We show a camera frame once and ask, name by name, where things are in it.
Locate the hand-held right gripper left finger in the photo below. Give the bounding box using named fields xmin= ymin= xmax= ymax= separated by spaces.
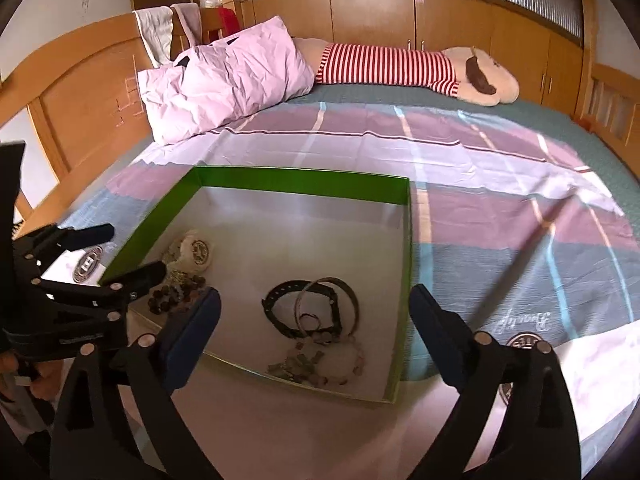
xmin=50 ymin=287 xmax=222 ymax=480

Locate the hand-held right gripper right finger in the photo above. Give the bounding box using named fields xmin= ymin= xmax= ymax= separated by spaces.
xmin=409 ymin=284 xmax=581 ymax=480

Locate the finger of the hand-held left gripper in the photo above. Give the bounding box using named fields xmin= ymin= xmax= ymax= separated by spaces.
xmin=55 ymin=225 xmax=116 ymax=253
xmin=95 ymin=261 xmax=167 ymax=306

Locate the brown bead bracelet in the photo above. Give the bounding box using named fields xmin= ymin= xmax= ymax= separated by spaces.
xmin=147 ymin=270 xmax=208 ymax=313

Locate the cream wrist watch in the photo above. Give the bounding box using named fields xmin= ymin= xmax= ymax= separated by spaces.
xmin=162 ymin=229 xmax=216 ymax=273

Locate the black wristband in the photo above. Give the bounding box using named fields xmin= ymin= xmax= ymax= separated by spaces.
xmin=261 ymin=280 xmax=346 ymax=341

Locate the pink bead bracelet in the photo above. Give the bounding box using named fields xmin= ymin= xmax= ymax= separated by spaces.
xmin=300 ymin=335 xmax=367 ymax=386

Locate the silver chain bracelet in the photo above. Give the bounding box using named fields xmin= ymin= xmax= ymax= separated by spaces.
xmin=267 ymin=347 xmax=326 ymax=386

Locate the silver bangle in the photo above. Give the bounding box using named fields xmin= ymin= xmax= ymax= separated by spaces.
xmin=294 ymin=276 xmax=360 ymax=336

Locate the green cardboard box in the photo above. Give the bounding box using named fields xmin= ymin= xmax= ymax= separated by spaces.
xmin=97 ymin=165 xmax=413 ymax=405

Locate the person's left hand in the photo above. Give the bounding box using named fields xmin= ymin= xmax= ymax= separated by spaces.
xmin=0 ymin=352 xmax=66 ymax=401

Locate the wooden headboard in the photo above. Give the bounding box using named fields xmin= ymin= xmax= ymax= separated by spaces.
xmin=0 ymin=12 xmax=201 ymax=241

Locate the pink pillow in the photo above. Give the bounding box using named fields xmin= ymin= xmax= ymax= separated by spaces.
xmin=136 ymin=16 xmax=316 ymax=145

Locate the white cloth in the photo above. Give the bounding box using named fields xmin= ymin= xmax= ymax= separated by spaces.
xmin=134 ymin=6 xmax=176 ymax=68

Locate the pink cloth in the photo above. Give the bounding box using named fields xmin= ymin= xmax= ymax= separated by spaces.
xmin=170 ymin=2 xmax=201 ymax=51

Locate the wooden chair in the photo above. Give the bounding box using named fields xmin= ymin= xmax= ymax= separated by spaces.
xmin=197 ymin=7 xmax=226 ymax=46

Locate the red cloth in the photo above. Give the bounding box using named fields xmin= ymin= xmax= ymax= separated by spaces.
xmin=217 ymin=7 xmax=241 ymax=36

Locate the striped plush toy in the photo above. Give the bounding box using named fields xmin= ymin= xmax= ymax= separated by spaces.
xmin=295 ymin=37 xmax=521 ymax=107

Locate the wooden footboard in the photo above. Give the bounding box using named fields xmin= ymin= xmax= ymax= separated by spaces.
xmin=575 ymin=62 xmax=640 ymax=161

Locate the wooden cabinet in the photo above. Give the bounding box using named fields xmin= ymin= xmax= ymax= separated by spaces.
xmin=240 ymin=0 xmax=596 ymax=116

